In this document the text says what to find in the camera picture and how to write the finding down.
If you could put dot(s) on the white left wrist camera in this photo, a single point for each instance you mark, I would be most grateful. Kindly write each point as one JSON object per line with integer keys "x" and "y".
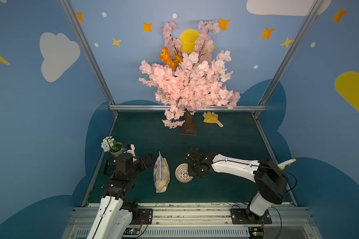
{"x": 130, "y": 148}

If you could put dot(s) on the pink blossom artificial tree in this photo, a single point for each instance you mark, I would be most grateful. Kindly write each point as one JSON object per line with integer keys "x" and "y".
{"x": 187, "y": 81}

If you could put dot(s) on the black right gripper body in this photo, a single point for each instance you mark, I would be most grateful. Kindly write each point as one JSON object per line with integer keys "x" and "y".
{"x": 193, "y": 161}

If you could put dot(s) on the yellow green spray bottle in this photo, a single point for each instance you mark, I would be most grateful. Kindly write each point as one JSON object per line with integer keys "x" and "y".
{"x": 286, "y": 163}

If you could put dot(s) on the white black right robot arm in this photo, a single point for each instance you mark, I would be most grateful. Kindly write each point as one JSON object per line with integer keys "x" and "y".
{"x": 214, "y": 177}

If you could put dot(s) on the right green circuit board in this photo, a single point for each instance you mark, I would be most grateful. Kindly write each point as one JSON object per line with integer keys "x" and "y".
{"x": 256, "y": 233}

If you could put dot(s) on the black plastic scoop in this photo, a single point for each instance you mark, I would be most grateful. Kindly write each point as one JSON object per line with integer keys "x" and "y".
{"x": 110, "y": 166}

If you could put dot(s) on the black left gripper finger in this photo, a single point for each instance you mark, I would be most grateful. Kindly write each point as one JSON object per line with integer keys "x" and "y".
{"x": 148, "y": 166}
{"x": 148, "y": 158}

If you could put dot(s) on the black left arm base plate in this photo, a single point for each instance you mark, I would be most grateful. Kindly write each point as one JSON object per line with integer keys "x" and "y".
{"x": 142, "y": 216}

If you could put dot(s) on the aluminium right frame post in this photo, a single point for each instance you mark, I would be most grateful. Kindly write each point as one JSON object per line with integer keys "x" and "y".
{"x": 298, "y": 39}

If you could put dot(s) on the yellow hand-shaped toy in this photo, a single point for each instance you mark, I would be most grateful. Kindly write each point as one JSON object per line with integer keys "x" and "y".
{"x": 211, "y": 117}

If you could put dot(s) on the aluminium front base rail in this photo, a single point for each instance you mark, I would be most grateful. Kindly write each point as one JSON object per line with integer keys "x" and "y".
{"x": 203, "y": 221}

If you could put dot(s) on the left green circuit board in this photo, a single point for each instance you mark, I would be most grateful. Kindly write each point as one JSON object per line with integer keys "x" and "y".
{"x": 132, "y": 232}

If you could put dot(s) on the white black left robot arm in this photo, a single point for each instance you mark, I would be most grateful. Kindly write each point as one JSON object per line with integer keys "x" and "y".
{"x": 115, "y": 213}

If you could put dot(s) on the aluminium frame post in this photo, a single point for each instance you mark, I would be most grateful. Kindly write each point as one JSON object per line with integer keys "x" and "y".
{"x": 298, "y": 39}
{"x": 75, "y": 23}

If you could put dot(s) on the green circuit board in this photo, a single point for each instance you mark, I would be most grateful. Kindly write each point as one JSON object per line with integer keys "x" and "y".
{"x": 256, "y": 233}
{"x": 132, "y": 232}

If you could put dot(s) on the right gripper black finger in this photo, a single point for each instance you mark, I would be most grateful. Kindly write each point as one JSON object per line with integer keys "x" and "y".
{"x": 192, "y": 170}
{"x": 192, "y": 155}

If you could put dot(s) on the white purple oats bag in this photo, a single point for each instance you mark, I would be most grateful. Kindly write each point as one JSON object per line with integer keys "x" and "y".
{"x": 161, "y": 174}

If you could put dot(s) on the aluminium left frame post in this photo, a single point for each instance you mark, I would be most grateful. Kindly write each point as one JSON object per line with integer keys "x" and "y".
{"x": 75, "y": 23}

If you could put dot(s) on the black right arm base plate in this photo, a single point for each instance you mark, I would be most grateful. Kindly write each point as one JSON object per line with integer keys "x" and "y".
{"x": 242, "y": 217}

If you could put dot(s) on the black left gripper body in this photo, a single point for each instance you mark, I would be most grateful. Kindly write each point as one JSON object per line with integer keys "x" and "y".
{"x": 145, "y": 163}

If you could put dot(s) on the beige flower pot white flowers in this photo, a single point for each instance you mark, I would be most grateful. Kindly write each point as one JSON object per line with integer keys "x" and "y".
{"x": 109, "y": 144}

